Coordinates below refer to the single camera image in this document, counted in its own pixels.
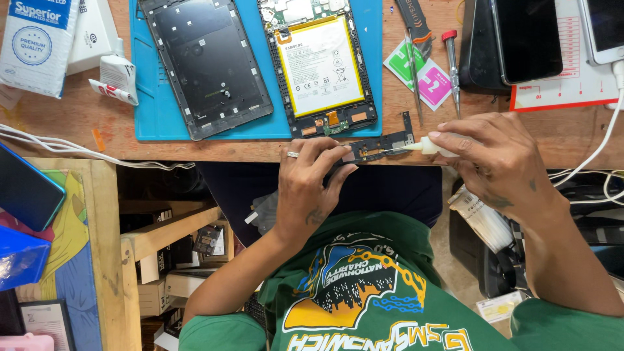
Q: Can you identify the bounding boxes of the clear packet of white swabs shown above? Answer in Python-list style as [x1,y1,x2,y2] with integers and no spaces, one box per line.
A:
[447,184,515,254]

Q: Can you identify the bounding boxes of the bundle of white cables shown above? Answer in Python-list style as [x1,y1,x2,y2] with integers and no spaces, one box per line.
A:
[0,123,197,172]

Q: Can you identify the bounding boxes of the dark blue shorts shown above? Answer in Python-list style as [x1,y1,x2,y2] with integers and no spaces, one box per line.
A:
[195,161,444,247]

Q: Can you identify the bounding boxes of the white blue screen package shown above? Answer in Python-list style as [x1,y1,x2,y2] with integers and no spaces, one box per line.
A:
[0,0,82,99]

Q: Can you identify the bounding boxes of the person's left hand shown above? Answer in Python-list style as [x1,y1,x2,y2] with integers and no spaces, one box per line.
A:
[275,137,359,236]

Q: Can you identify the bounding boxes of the white charging cable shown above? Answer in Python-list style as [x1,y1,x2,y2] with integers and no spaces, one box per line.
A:
[550,60,624,206]

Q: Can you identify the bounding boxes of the open tablet with white battery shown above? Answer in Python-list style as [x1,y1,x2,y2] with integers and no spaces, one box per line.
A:
[257,0,379,139]

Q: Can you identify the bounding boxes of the black bag with cables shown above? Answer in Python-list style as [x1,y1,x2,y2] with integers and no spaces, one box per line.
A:
[448,168,624,305]

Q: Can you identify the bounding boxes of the silver tweezers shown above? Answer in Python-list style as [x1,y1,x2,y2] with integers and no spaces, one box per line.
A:
[404,29,425,126]

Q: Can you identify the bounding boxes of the colourful printed mat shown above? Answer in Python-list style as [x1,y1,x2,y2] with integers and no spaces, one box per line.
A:
[0,168,104,351]

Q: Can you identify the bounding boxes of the green wipe packet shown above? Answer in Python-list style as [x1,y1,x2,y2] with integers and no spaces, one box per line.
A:
[383,38,428,89]

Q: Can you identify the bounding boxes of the person's right hand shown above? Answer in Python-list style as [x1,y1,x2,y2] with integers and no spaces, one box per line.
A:
[427,112,559,226]

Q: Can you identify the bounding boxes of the small white glue bottle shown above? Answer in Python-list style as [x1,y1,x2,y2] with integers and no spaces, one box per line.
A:
[403,135,462,158]

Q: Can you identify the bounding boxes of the white red ruled paper mat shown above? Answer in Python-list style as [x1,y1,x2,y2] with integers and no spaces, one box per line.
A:
[509,0,621,113]

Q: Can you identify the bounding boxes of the white cardboard box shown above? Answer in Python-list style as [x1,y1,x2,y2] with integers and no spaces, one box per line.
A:
[66,0,121,77]

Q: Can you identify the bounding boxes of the blue plastic tray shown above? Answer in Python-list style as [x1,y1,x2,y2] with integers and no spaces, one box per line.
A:
[0,225,52,293]

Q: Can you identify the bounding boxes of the black framed tablet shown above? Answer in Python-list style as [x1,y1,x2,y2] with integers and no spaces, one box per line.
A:
[19,299,77,351]

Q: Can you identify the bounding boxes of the white smartphone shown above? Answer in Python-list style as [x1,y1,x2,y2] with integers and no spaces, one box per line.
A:
[577,0,624,67]

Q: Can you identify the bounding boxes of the dark grey tablet back cover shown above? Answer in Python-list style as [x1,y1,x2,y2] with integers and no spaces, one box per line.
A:
[138,0,274,141]

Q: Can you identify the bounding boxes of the clear plastic bag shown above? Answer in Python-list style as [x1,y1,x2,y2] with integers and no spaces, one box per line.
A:
[244,189,282,236]

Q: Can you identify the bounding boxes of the black orange pry tool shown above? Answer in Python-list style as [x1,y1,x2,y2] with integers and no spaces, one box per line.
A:
[394,0,435,60]

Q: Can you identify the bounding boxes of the red capped precision screwdriver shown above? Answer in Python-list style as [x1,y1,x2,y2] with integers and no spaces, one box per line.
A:
[441,30,463,120]

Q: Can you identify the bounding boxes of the squeezed white adhesive tube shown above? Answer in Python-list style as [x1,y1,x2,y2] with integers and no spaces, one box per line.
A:
[88,38,140,107]

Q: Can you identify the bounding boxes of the wooden shelf with boxes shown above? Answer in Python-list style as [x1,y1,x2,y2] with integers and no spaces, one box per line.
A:
[116,199,266,351]

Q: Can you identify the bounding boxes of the black smartphone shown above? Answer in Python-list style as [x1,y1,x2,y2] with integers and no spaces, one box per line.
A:
[489,0,564,86]

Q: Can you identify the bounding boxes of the blue teal smartphone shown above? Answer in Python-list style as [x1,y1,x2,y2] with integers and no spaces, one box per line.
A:
[0,143,67,233]

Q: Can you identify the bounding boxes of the pink plastic item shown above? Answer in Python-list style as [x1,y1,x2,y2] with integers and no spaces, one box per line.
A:
[0,332,55,351]

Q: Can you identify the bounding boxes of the pink wipe packet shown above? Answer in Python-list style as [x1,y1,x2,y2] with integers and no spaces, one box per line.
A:
[417,58,453,112]

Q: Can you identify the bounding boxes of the green printed t-shirt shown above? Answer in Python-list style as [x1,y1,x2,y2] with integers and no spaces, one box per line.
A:
[178,210,624,351]

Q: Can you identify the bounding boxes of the blue repair work mat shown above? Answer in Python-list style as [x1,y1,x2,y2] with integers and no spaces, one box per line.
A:
[129,0,384,142]

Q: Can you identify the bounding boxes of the black tablet frame piece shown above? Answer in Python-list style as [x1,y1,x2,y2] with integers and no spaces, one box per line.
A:
[335,111,415,170]

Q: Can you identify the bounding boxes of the pale yellow card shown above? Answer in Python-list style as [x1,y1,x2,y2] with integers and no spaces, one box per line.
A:
[476,291,526,324]

